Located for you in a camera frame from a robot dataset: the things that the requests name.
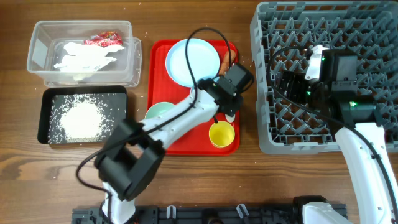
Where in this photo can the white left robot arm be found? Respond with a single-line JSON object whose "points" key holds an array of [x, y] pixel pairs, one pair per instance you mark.
{"points": [[134, 151]]}

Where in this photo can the yellow cup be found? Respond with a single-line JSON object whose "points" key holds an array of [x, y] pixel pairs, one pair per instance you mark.
{"points": [[221, 134]]}

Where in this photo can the grey dishwasher rack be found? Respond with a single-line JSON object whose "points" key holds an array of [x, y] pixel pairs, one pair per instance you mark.
{"points": [[278, 29]]}

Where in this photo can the large light blue plate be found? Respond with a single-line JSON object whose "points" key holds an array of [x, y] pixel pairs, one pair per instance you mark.
{"points": [[203, 59]]}

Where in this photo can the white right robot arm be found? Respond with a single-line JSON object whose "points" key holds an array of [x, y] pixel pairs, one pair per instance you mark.
{"points": [[329, 89]]}

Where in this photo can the white plastic spoon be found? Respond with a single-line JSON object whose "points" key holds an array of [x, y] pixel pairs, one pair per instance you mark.
{"points": [[230, 119]]}

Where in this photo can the black food waste tray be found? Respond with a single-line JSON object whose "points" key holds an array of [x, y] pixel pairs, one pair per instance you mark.
{"points": [[52, 92]]}

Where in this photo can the orange carrot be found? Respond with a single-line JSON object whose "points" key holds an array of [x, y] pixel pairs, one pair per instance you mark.
{"points": [[224, 67]]}

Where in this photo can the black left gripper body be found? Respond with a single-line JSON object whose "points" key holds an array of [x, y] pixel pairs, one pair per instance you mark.
{"points": [[234, 108]]}

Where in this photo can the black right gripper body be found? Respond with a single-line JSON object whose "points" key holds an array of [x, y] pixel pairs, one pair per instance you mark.
{"points": [[299, 89]]}

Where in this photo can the clear plastic waste bin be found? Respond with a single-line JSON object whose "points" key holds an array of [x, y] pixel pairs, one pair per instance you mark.
{"points": [[47, 48]]}

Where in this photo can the red snack wrapper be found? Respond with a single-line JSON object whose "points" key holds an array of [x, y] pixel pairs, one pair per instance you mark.
{"points": [[105, 39]]}

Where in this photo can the white rice pile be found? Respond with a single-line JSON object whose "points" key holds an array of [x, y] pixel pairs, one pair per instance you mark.
{"points": [[85, 117]]}

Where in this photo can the green bowl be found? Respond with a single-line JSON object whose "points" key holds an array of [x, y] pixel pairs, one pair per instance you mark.
{"points": [[158, 109]]}

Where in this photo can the white crumpled paper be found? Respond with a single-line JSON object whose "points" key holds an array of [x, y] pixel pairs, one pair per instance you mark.
{"points": [[86, 58]]}

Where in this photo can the red serving tray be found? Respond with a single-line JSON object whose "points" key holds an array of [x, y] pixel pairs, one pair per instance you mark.
{"points": [[162, 88]]}

